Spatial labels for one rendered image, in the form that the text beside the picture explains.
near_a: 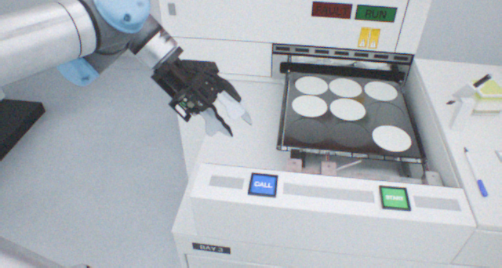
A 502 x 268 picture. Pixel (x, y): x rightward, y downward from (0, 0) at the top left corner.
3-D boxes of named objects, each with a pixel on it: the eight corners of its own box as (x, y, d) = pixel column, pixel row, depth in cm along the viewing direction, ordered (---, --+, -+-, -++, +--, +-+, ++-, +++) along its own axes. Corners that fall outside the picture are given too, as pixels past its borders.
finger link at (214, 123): (215, 153, 75) (190, 119, 71) (223, 136, 80) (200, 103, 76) (227, 150, 74) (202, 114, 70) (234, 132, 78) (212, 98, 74)
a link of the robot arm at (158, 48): (147, 45, 72) (171, 20, 68) (163, 62, 73) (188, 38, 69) (129, 61, 66) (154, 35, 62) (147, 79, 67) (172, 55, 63)
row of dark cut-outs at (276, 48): (273, 50, 118) (273, 43, 116) (409, 61, 113) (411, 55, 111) (273, 51, 117) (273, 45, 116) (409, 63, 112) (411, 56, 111)
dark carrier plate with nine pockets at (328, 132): (290, 73, 117) (290, 71, 116) (397, 82, 113) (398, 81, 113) (282, 146, 91) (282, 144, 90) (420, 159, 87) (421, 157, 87)
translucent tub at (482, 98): (459, 99, 94) (467, 77, 90) (484, 99, 94) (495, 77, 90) (471, 116, 89) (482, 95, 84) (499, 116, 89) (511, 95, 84)
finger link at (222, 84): (230, 113, 73) (195, 88, 72) (233, 108, 75) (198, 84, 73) (243, 98, 71) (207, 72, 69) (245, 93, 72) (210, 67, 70)
